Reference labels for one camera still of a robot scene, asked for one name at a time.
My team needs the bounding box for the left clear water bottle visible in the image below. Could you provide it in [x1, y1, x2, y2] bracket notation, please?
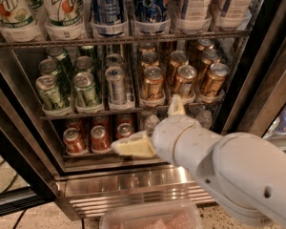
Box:
[144, 114, 160, 135]

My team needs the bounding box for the front right red can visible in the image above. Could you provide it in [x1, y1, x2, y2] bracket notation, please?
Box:
[116, 123, 134, 139]

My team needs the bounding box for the steel fridge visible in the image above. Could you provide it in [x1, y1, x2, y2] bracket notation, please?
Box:
[0, 0, 286, 220]

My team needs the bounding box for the left white drink bottle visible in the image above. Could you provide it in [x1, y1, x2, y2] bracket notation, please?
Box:
[173, 0, 212, 34]

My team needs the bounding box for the right clear water bottle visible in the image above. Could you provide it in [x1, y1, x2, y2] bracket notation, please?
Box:
[196, 110, 213, 129]

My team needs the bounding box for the red can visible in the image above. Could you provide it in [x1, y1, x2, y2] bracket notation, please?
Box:
[116, 123, 134, 139]
[91, 125, 111, 152]
[63, 128, 87, 156]

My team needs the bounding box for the front left red can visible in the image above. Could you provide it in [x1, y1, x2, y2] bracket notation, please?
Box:
[63, 128, 87, 156]

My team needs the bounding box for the right 7up bottle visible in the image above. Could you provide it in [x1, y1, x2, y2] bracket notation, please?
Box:
[44, 0, 87, 41]

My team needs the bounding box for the white drink bottle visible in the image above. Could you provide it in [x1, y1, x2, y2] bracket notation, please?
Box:
[173, 0, 212, 34]
[211, 0, 252, 31]

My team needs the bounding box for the right white drink bottle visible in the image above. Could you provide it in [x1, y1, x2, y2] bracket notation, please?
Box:
[211, 0, 252, 31]

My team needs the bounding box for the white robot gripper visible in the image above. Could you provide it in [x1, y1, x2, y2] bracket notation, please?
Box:
[111, 94, 222, 170]

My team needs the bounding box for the green can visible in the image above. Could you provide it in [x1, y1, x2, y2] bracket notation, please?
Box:
[72, 72, 101, 108]
[74, 56, 94, 73]
[46, 47, 72, 71]
[38, 58, 66, 79]
[35, 74, 70, 111]

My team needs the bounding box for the left 7up bottle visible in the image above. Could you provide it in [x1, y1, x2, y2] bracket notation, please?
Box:
[0, 0, 44, 42]

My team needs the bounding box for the clear plastic container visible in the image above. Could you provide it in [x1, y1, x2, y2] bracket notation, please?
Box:
[99, 199, 203, 229]

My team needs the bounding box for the front middle red can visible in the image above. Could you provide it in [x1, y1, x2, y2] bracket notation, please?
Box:
[91, 125, 111, 152]

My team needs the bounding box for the front middle gold can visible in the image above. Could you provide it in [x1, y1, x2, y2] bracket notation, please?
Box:
[173, 65, 197, 98]

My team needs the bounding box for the front left gold can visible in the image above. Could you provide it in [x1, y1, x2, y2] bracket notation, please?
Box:
[141, 67, 164, 101]

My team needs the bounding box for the left blue pepsi bottle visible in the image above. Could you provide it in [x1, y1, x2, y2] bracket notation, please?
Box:
[92, 0, 127, 37]

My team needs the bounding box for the middle left green can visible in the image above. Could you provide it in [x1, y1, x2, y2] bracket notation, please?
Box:
[38, 58, 66, 79]

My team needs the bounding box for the clear water bottle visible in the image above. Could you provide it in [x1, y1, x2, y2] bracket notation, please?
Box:
[144, 114, 160, 135]
[196, 110, 213, 129]

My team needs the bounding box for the blue pepsi bottle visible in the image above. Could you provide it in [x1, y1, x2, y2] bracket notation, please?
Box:
[133, 0, 169, 34]
[92, 0, 127, 37]

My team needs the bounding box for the front right gold can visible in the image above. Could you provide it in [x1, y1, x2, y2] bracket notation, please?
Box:
[200, 63, 230, 97]

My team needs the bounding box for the back left green can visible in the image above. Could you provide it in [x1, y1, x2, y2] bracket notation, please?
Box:
[46, 47, 72, 71]

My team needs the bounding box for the middle right green can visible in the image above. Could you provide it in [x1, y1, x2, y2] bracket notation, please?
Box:
[74, 56, 94, 73]

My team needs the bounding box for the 7up bottle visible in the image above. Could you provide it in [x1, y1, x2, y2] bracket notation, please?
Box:
[0, 0, 44, 42]
[44, 0, 87, 41]

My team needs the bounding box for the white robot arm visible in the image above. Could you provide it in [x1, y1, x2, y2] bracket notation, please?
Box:
[112, 94, 286, 228]

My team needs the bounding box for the gold can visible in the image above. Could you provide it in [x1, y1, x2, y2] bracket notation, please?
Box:
[173, 65, 197, 98]
[167, 51, 189, 84]
[200, 63, 230, 97]
[141, 67, 164, 101]
[140, 52, 160, 69]
[197, 49, 220, 80]

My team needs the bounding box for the silver redbull can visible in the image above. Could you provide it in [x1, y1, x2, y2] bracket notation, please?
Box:
[105, 67, 127, 105]
[105, 53, 124, 68]

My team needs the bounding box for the front right green can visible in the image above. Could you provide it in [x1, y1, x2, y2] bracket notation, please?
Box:
[72, 72, 101, 108]

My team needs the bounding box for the front left green can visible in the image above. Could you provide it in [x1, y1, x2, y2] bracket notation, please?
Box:
[35, 74, 70, 111]

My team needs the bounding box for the right blue pepsi bottle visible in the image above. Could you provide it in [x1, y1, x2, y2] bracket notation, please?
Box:
[133, 0, 169, 34]

